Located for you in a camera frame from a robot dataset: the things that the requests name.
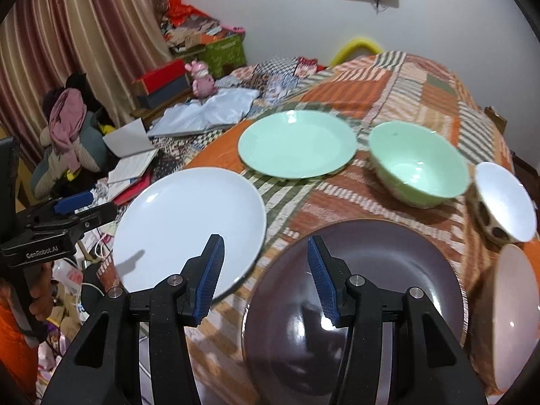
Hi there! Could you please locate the striped curtain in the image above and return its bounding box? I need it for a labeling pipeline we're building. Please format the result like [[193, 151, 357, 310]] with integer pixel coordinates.
[[0, 0, 171, 165]]

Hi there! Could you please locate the pile of folded cloths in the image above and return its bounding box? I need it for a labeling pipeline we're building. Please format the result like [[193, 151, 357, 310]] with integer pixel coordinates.
[[158, 0, 245, 55]]

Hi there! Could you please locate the dark grey box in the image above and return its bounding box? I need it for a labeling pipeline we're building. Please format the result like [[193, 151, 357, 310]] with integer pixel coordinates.
[[137, 77, 191, 109]]

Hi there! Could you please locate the red box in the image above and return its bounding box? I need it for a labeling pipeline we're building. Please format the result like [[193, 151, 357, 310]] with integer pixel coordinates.
[[132, 59, 190, 93]]

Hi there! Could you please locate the green patterned box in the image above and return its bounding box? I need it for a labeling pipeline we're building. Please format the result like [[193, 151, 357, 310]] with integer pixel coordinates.
[[198, 34, 246, 68]]

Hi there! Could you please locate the pink cloth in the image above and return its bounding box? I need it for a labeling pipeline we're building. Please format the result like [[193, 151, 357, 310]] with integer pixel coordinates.
[[48, 88, 87, 169]]

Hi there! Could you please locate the white plate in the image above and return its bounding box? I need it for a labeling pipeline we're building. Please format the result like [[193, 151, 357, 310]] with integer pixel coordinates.
[[113, 167, 268, 304]]

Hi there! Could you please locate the green bowl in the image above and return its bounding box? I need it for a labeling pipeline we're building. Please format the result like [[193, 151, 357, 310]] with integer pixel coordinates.
[[368, 120, 470, 209]]

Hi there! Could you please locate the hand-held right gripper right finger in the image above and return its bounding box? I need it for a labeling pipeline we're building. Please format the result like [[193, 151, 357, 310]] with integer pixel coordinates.
[[306, 235, 490, 405]]

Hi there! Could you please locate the wooden furniture piece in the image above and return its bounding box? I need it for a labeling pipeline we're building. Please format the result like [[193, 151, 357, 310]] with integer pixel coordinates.
[[484, 107, 507, 133]]

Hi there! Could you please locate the yellow foam tube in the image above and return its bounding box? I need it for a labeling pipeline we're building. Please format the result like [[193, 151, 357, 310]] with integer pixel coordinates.
[[329, 37, 382, 67]]

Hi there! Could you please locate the dark purple plate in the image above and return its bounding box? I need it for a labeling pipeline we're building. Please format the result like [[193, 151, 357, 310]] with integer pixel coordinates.
[[242, 218, 469, 399]]

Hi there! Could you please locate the red book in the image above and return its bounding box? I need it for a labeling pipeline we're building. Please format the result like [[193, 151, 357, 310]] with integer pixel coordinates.
[[110, 177, 149, 207]]

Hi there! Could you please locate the green plate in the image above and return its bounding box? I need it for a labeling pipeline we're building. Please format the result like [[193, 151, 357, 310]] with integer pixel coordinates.
[[237, 110, 358, 180]]

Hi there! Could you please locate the person's left forearm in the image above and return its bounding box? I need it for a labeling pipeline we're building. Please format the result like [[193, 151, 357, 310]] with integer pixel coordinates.
[[0, 285, 39, 394]]

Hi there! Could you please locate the brown spotted white bowl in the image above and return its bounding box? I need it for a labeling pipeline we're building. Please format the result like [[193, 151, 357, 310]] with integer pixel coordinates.
[[469, 161, 538, 245]]

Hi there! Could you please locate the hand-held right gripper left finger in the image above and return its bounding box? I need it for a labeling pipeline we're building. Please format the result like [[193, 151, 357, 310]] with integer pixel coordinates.
[[40, 233, 226, 405]]

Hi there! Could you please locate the person's left hand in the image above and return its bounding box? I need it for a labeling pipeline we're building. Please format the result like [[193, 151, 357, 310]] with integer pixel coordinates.
[[26, 262, 55, 323]]

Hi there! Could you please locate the open notebook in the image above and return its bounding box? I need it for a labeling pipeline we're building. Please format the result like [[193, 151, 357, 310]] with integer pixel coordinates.
[[102, 118, 159, 184]]

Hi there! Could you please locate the pink pig figurine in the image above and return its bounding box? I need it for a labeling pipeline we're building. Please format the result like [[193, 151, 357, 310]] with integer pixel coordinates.
[[185, 60, 219, 99]]

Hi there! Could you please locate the orange striped patchwork blanket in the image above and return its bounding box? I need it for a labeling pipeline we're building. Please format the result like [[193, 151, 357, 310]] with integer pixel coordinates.
[[97, 51, 517, 405]]

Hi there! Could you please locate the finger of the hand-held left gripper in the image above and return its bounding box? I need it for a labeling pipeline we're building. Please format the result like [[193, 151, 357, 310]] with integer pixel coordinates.
[[53, 191, 95, 216], [70, 202, 118, 231]]

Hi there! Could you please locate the white cable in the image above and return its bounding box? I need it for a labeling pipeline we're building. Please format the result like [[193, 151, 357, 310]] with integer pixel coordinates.
[[93, 238, 114, 263]]

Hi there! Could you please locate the pale blue satin cloth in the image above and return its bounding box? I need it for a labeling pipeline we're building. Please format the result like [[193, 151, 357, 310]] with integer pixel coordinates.
[[148, 88, 261, 138]]

